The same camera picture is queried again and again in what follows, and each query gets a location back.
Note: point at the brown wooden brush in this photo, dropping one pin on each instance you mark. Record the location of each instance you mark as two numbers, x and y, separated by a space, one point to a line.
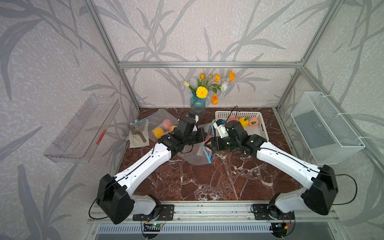
135 131

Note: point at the white wire mesh basket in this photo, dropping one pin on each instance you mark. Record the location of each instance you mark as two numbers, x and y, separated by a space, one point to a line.
328 135

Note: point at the clear plastic wall tray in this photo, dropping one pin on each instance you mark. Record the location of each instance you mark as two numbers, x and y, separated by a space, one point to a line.
79 140

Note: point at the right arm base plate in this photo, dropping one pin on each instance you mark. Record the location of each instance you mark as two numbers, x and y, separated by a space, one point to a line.
265 212

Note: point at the circuit board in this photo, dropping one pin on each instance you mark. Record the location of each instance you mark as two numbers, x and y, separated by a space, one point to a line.
280 228
152 227

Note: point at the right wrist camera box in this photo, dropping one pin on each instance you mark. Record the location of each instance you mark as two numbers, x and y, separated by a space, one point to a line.
219 126

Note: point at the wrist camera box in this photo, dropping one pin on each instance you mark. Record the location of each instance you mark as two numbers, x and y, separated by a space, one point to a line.
195 117
219 126

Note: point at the clear zip-top bag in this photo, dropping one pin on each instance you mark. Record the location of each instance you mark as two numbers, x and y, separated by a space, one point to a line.
156 119
196 155

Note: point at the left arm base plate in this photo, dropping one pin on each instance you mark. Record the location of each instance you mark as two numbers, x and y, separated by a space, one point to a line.
162 213

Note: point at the left circuit board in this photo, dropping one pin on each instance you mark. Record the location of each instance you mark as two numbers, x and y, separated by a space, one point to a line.
152 227

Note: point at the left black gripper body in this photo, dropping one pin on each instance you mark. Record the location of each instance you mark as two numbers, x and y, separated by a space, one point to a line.
194 137

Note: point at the aluminium frame rail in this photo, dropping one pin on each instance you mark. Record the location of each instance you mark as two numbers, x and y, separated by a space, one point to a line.
234 212

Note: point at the right circuit board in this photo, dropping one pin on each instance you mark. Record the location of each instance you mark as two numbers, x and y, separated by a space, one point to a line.
280 228

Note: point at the yellow peach left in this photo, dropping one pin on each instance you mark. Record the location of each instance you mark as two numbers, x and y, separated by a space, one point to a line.
244 122

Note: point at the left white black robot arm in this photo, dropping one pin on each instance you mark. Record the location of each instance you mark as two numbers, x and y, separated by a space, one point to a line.
116 193

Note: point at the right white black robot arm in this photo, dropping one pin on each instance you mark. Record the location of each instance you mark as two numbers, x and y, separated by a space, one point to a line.
319 184

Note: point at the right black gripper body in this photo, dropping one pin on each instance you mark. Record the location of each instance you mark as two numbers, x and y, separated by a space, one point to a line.
225 143

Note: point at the orange yellow flower bouquet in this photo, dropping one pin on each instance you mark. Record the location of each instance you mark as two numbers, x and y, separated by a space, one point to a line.
213 83

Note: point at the yellow peach with leaf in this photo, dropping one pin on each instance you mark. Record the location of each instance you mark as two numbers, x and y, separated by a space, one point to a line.
158 132

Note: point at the blue glass vase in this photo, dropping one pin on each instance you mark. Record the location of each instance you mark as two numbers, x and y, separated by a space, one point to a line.
198 105

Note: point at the white perforated plastic basket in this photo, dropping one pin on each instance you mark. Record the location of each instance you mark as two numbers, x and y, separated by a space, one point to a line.
260 129

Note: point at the pink peach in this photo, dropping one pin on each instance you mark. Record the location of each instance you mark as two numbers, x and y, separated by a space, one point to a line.
253 122
167 124
207 144
233 118

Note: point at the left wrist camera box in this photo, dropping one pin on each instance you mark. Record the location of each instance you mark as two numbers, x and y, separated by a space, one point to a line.
195 117

